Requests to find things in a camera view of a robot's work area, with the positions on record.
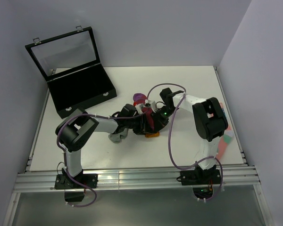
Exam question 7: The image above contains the maroon sock with orange cuff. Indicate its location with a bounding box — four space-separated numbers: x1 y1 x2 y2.
133 93 159 138

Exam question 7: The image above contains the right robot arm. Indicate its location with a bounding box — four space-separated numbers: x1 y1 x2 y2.
159 88 228 184

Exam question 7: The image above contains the pink patterned sock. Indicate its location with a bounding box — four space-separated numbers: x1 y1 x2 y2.
215 101 234 161

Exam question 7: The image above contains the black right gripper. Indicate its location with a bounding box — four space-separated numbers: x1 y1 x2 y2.
151 106 179 133

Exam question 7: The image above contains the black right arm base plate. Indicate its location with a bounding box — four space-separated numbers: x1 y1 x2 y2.
178 169 221 186

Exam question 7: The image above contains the grey-green ankle sock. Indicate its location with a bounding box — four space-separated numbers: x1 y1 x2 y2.
108 130 128 144

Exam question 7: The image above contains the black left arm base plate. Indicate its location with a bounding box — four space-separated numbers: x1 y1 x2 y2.
54 174 98 190

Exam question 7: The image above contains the black display case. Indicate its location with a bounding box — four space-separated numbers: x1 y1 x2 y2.
25 26 117 118

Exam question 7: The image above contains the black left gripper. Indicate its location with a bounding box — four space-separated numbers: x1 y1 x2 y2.
125 114 154 135

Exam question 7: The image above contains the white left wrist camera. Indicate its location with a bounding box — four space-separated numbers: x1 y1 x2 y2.
135 100 157 114

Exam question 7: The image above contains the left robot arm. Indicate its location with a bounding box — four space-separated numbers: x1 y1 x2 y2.
56 104 146 188

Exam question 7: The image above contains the aluminium frame rail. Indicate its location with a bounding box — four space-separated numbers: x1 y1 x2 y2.
12 166 261 193

